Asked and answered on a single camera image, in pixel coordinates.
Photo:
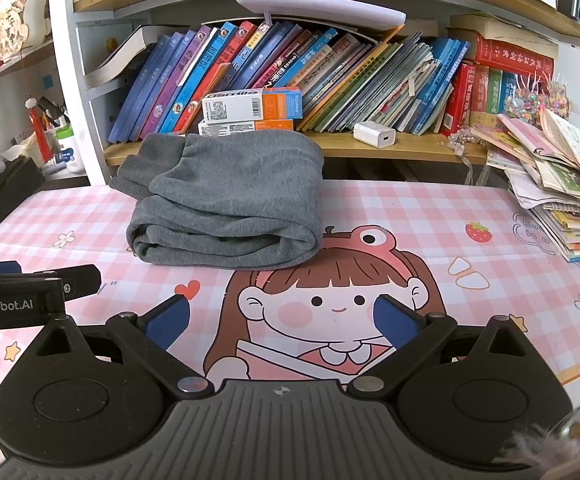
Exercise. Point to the grey sweatpants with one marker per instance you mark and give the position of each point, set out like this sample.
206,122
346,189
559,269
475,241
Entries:
230,195

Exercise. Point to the dark brown bag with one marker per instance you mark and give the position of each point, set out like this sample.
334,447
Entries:
15,200

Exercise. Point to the wooden bookshelf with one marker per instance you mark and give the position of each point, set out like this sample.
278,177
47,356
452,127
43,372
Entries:
370,152

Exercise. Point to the pile of booklets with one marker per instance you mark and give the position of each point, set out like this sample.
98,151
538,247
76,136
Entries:
560,185

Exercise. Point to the row of colourful books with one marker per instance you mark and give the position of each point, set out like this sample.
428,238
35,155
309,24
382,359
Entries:
330,75

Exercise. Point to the orange white carton box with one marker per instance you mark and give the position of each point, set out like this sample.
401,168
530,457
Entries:
240,105
230,128

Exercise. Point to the grey fluffy trim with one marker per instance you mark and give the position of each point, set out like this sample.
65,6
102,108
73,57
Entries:
545,450

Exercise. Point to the pink checked cartoon table mat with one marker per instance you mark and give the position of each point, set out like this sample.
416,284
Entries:
420,240

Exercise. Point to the cartoon figure plaque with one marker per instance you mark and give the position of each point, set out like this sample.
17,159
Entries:
17,15

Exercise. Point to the white can green lid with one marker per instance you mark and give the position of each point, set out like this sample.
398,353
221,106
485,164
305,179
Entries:
72,152

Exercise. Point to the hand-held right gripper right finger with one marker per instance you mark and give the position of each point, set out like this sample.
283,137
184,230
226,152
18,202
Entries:
395,322

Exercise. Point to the white charger plug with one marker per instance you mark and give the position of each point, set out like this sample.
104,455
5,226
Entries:
374,136

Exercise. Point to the white shelf unit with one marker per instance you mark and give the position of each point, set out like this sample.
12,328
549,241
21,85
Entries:
75,85

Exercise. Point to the thick white-paged book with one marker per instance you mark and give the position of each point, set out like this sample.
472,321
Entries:
120,57

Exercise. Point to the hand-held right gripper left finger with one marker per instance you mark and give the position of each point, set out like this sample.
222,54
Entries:
170,322

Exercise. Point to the colourful bead ornament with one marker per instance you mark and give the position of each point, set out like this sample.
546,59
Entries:
535,97

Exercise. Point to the white flat board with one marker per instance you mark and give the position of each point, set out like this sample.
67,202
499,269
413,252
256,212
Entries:
320,7

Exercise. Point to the red thick dictionary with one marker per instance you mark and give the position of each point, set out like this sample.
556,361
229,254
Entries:
515,57

